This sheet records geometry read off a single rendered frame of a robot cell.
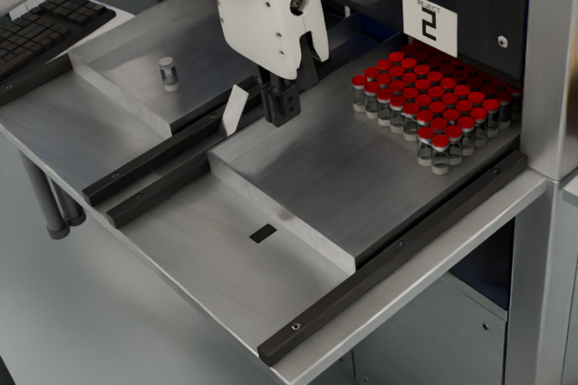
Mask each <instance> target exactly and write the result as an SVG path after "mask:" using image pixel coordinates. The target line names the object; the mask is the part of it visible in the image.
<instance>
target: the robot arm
mask: <svg viewBox="0 0 578 385"><path fill-rule="evenodd" d="M218 12H219V16H220V21H221V25H222V29H223V32H224V37H225V39H226V41H227V43H228V44H229V45H230V46H231V47H232V48H233V49H234V50H236V51H237V52H239V53H241V54H242V55H243V56H245V57H246V58H247V60H248V62H249V63H250V64H251V67H252V71H253V73H254V77H255V81H256V83H257V84H258V85H259V86H261V87H262V86H263V88H262V89H261V98H262V103H263V108H264V113H265V118H266V121H267V122H269V123H273V125H274V126H275V127H277V128H279V127H281V126H282V125H284V124H285V123H287V122H288V121H290V120H291V119H293V118H295V117H297V116H298V115H300V113H301V106H300V100H299V94H298V88H301V89H306V90H309V89H312V88H313V87H315V86H316V85H318V84H319V80H318V77H317V72H316V68H315V65H314V62H313V59H312V58H315V59H318V60H320V61H322V62H323V61H325V60H327V59H328V58H329V44H328V38H327V32H326V27H325V21H324V17H323V8H322V5H321V0H218Z"/></svg>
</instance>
